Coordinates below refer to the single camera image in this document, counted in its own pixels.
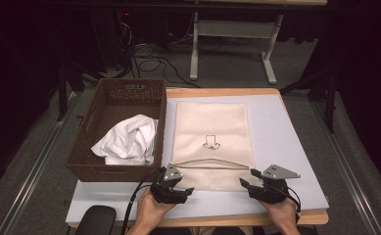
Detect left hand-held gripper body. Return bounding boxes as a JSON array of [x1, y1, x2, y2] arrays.
[[150, 163, 187, 205]]

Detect white metal desk frame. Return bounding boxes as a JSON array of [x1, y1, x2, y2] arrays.
[[189, 11, 285, 86]]

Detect wooden table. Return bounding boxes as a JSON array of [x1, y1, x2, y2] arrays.
[[69, 87, 329, 228]]

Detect person's beige trousers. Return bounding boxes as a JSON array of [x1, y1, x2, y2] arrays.
[[189, 225, 255, 235]]

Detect black floor cables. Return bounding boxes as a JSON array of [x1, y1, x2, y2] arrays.
[[113, 19, 202, 89]]

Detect person's left hand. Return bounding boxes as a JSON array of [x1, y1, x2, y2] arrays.
[[135, 188, 176, 229]]

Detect brown woven basket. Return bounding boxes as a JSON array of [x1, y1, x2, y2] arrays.
[[65, 77, 167, 183]]

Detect white table mat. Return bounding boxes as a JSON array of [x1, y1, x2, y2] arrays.
[[65, 94, 330, 224]]

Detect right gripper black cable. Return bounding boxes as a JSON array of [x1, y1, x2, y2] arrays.
[[277, 185, 303, 224]]

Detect black stand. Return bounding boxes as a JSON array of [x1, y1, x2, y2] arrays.
[[56, 62, 85, 121], [279, 65, 339, 134]]

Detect white garment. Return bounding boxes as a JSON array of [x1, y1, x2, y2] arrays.
[[90, 114, 160, 166]]

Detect cream cloth bag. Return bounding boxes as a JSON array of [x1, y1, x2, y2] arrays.
[[171, 101, 257, 193]]

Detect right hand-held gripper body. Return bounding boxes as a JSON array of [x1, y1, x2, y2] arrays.
[[248, 164, 302, 204]]

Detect person's right hand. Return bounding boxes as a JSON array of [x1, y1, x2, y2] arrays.
[[260, 197, 300, 228]]

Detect metal floor rail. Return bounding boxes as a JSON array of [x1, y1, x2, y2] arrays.
[[310, 101, 381, 235], [0, 92, 81, 235]]

